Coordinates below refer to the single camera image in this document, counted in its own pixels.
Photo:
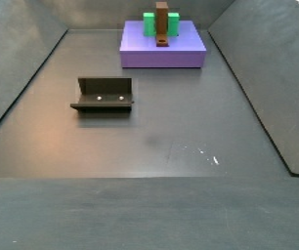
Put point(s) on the purple base block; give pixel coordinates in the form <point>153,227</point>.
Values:
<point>139,52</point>

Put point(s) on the green block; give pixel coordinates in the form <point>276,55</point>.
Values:
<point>173,18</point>
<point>149,24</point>

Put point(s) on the brown upright block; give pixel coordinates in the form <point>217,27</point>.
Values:
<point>161,24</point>

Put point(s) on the black angled bracket board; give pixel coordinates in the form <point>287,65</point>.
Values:
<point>104,94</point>

